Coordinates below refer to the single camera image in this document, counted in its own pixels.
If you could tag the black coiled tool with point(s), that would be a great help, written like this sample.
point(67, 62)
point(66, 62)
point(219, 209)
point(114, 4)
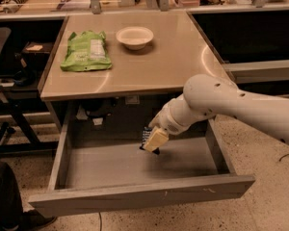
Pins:
point(12, 6)

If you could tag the green snack bag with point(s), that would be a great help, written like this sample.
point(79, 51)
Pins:
point(86, 52)

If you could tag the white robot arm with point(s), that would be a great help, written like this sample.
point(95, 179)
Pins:
point(206, 96)

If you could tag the black box on shelf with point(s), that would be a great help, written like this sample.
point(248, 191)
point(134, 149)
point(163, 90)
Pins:
point(37, 52)

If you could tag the grey counter cabinet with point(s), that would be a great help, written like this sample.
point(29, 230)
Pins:
point(177, 52)

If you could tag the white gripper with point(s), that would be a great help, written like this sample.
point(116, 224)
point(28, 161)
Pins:
point(164, 119)

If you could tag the dark shoe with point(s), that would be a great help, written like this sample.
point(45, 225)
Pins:
point(33, 220)

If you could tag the dark blue rxbar wrapper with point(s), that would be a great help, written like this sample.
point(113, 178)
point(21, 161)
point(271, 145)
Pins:
point(145, 135)

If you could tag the grey open drawer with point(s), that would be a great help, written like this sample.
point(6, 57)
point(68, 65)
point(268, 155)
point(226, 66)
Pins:
point(104, 169)

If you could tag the person's dark trouser leg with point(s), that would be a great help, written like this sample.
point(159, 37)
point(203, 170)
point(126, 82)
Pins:
point(10, 200)

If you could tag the white paper bowl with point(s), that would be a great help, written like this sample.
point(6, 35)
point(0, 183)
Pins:
point(134, 38)

